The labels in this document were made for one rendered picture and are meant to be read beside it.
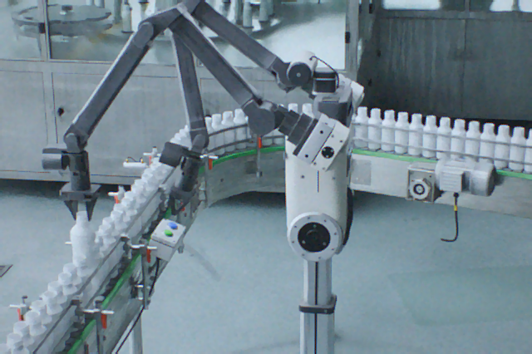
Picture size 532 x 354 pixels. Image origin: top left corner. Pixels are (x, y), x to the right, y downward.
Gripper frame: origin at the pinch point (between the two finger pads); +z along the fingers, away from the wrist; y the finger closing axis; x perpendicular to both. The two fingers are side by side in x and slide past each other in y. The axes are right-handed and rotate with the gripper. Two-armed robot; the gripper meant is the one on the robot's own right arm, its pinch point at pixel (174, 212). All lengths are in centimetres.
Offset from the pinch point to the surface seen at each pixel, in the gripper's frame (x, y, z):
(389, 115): 56, -128, -18
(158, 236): -1.8, 3.7, 7.9
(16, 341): -16, 83, 9
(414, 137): 69, -123, -14
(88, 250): -16.3, 29.7, 7.4
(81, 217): -21.4, 29.2, -1.4
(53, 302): -15, 59, 10
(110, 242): -14.1, 11.8, 11.7
